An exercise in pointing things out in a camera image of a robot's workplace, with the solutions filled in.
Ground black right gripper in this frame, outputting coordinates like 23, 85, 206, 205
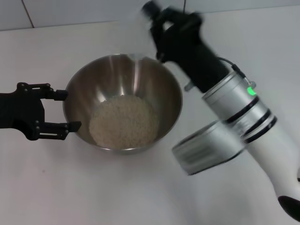
142, 0, 230, 93

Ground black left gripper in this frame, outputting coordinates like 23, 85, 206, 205
0, 82, 82, 141

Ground clear plastic cup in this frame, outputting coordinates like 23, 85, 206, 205
128, 9, 162, 64

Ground stainless steel mixing bowl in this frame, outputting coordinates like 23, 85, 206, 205
63, 53, 183, 156

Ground white rice grains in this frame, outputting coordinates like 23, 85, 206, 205
89, 95, 161, 150

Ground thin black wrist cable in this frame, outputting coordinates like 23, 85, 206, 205
219, 57, 256, 88

